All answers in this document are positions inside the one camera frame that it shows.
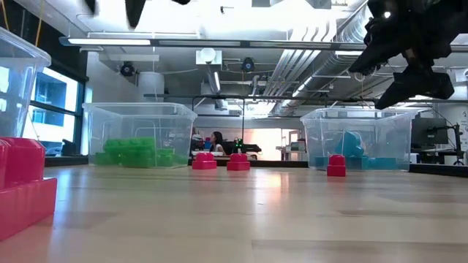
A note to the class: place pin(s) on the black device with green light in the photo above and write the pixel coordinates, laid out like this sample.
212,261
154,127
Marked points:
238,145

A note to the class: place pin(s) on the long ceiling light bar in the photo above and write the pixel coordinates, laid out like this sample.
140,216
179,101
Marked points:
109,41

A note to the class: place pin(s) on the white wall poster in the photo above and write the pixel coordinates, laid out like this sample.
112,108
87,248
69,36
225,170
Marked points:
463,131

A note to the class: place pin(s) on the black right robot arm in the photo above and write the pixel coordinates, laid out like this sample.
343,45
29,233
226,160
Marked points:
457,18

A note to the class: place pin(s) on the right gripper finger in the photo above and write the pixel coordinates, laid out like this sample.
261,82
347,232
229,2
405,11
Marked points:
424,85
380,55

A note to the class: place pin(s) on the window with dark frame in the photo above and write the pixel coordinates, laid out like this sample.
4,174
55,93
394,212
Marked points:
55,109

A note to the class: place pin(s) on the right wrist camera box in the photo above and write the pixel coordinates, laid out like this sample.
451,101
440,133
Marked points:
378,18

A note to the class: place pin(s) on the red toy building block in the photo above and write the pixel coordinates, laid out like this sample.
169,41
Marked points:
336,168
238,162
204,162
22,204

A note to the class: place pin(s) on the white background desk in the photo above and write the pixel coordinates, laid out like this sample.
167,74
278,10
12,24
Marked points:
292,148

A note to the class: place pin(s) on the clear plastic bin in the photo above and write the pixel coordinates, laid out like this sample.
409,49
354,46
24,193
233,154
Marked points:
139,117
18,91
395,131

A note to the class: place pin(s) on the black round ceiling device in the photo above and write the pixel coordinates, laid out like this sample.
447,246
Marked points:
127,68
248,64

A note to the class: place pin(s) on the white round ceiling lamp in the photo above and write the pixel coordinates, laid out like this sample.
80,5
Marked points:
207,55

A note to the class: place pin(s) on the short ceiling light panel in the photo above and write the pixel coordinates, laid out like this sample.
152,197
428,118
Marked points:
343,53

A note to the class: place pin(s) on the dark background object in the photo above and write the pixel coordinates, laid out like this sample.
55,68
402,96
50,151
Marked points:
68,147

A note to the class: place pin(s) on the black horizontal bar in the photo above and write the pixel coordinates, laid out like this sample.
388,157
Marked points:
172,96

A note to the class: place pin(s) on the thin black vertical pole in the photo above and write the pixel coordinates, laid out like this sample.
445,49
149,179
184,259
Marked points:
243,120

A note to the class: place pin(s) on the seated person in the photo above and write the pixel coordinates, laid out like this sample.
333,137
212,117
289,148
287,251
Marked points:
218,142

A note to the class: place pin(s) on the black computer monitor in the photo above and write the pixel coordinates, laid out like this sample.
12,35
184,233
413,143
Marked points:
429,133

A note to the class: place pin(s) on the white cylinder tank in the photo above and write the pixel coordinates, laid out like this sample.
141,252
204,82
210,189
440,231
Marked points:
151,85

